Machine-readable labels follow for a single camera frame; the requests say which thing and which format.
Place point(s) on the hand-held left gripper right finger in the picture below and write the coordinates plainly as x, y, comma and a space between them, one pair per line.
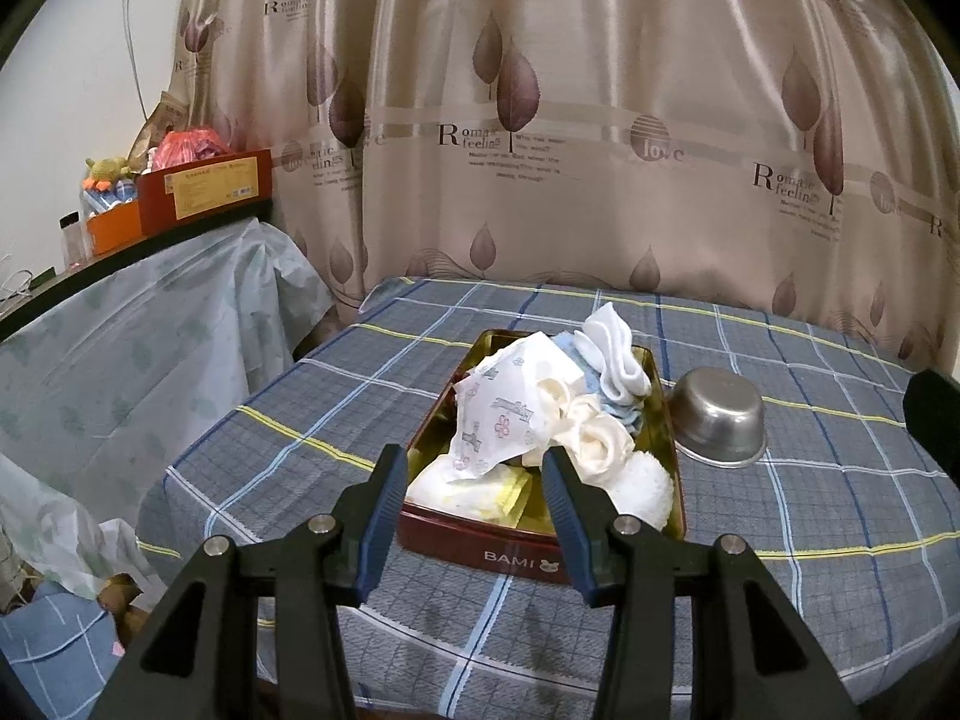
564, 521

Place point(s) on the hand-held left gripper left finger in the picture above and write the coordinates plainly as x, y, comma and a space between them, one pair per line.
379, 510

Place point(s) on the red tin box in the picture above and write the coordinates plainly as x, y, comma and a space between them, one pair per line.
495, 551

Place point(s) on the white fluffy towel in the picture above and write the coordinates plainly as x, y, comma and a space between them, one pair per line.
641, 491

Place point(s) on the white fabric rose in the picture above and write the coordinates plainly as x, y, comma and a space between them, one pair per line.
600, 442
559, 394

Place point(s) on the white and yellow cloth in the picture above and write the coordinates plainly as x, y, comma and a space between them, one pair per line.
465, 495

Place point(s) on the light blue cloth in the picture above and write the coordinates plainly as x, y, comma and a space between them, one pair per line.
600, 405

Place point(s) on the white patterned cloth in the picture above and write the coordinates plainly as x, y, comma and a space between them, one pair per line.
502, 405

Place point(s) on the metal bowl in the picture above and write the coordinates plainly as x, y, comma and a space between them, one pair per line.
720, 416

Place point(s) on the grey checked tablecloth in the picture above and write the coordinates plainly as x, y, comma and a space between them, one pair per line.
787, 540

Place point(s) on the brown wooden object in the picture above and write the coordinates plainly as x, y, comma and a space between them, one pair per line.
127, 607

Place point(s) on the pale patterned cover sheet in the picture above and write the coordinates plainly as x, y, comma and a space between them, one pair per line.
135, 360

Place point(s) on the blue checked cloth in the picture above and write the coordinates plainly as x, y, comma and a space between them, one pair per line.
52, 652

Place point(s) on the red cardboard box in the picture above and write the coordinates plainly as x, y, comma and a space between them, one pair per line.
202, 191

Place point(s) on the orange cardboard box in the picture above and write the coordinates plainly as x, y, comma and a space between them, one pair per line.
112, 229

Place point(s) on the black shelf board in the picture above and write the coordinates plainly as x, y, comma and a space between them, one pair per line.
45, 300

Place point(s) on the clear plastic jar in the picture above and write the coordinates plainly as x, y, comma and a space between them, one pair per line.
75, 244

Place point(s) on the orange plastic bag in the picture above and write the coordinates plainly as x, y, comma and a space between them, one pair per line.
187, 148

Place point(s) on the blue and white packets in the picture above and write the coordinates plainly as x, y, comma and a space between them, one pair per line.
109, 199

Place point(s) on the beige leaf print curtain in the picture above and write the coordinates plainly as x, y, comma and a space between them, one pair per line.
600, 90

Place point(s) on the small plush toy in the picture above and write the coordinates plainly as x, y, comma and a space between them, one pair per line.
109, 171

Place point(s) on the brown paper bag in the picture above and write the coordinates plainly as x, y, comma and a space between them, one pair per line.
165, 120

